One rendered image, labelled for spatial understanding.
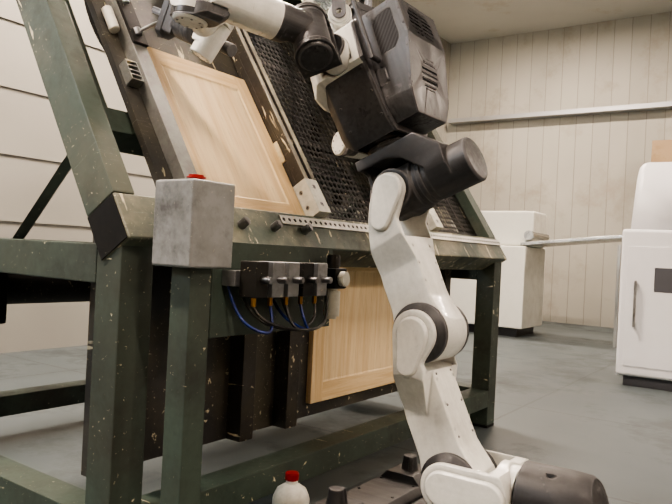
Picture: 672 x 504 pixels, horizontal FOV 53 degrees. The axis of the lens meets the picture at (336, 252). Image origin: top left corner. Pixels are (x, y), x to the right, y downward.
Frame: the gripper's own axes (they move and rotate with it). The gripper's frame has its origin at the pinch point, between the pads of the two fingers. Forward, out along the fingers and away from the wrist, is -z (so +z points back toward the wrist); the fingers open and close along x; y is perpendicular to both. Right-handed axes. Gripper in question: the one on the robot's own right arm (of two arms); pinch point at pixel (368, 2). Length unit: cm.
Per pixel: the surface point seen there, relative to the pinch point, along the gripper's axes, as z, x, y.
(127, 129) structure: 67, 63, -3
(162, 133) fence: 66, 55, -6
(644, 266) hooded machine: 2, -275, 146
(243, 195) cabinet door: 75, 29, 2
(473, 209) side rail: 22, -102, 87
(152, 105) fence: 58, 58, -4
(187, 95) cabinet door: 47, 49, 8
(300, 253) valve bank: 88, 10, 0
